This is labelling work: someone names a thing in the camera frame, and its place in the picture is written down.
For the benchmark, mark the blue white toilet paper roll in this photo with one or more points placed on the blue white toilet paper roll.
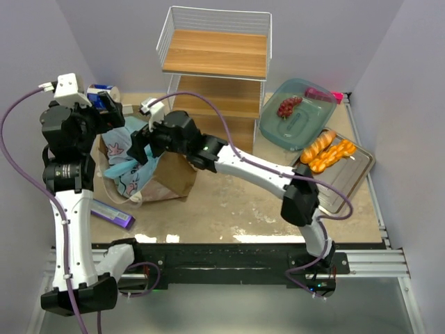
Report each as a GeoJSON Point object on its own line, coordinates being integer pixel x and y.
{"type": "Point", "coordinates": [93, 90]}

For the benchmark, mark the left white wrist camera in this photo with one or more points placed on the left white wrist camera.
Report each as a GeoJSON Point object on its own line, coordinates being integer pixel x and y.
{"type": "Point", "coordinates": [68, 90]}

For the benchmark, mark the brown paper grocery bag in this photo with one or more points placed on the brown paper grocery bag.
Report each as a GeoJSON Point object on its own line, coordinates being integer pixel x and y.
{"type": "Point", "coordinates": [173, 178]}

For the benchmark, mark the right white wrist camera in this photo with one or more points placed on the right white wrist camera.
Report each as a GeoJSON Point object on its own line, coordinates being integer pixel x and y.
{"type": "Point", "coordinates": [153, 110]}

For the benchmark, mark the light blue plastic bag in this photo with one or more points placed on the light blue plastic bag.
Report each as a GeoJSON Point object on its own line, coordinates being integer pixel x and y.
{"type": "Point", "coordinates": [128, 175]}

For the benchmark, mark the pink small object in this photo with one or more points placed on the pink small object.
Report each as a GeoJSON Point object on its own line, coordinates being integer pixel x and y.
{"type": "Point", "coordinates": [338, 96]}

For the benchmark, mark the pink purple toy vegetable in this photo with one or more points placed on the pink purple toy vegetable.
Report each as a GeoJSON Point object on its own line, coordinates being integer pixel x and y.
{"type": "Point", "coordinates": [312, 93]}

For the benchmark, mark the red grape bunch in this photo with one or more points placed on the red grape bunch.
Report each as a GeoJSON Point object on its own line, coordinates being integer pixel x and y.
{"type": "Point", "coordinates": [287, 106]}

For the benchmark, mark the white wire wooden shelf rack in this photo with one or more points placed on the white wire wooden shelf rack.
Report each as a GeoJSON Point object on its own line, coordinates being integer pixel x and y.
{"type": "Point", "coordinates": [223, 55]}

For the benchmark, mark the metal tray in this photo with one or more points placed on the metal tray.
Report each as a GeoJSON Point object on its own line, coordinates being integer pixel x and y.
{"type": "Point", "coordinates": [346, 175]}

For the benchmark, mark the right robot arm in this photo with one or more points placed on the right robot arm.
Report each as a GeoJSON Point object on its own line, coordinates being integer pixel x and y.
{"type": "Point", "coordinates": [297, 189]}

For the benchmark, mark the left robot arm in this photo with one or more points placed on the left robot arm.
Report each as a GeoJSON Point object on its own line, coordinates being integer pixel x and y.
{"type": "Point", "coordinates": [79, 286]}

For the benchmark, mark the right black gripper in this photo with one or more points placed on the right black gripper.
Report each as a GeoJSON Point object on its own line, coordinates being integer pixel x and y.
{"type": "Point", "coordinates": [144, 140]}

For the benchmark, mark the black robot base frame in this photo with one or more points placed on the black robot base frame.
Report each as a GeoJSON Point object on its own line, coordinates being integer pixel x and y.
{"type": "Point", "coordinates": [238, 264]}

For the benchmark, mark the teal plastic food container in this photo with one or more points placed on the teal plastic food container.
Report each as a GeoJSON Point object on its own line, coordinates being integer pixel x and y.
{"type": "Point", "coordinates": [304, 125]}

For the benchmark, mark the purple chocolate bar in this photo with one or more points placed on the purple chocolate bar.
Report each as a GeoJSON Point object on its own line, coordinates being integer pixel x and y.
{"type": "Point", "coordinates": [112, 215]}

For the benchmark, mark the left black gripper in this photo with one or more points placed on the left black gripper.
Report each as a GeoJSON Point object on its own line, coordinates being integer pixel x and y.
{"type": "Point", "coordinates": [112, 109]}

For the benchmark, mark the orange croissant bread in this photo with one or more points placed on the orange croissant bread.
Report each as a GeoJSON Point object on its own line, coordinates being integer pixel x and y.
{"type": "Point", "coordinates": [329, 157]}

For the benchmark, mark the long bread loaf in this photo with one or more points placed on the long bread loaf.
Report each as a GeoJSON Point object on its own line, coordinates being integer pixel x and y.
{"type": "Point", "coordinates": [321, 142]}

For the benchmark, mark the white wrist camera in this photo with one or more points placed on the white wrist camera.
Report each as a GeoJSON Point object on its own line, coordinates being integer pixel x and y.
{"type": "Point", "coordinates": [153, 110]}
{"type": "Point", "coordinates": [68, 90]}

